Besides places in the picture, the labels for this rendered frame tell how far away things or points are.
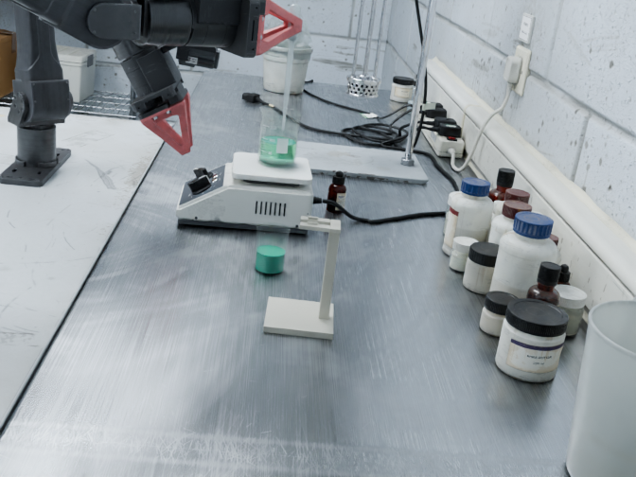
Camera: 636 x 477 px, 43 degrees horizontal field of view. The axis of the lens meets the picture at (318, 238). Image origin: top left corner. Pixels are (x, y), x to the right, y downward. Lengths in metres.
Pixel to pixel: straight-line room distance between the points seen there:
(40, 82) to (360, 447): 0.85
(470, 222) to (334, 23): 2.50
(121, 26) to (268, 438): 0.43
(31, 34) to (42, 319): 0.57
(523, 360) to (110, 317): 0.46
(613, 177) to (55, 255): 0.76
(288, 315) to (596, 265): 0.40
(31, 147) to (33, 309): 0.51
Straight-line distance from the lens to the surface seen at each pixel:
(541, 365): 0.92
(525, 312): 0.92
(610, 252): 1.07
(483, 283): 1.11
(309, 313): 0.97
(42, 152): 1.43
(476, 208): 1.20
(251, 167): 1.23
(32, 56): 1.38
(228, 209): 1.21
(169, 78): 1.16
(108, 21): 0.86
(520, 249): 1.03
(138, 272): 1.06
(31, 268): 1.07
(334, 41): 3.64
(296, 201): 1.20
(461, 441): 0.80
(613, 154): 1.19
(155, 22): 0.90
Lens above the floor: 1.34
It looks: 21 degrees down
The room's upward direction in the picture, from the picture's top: 7 degrees clockwise
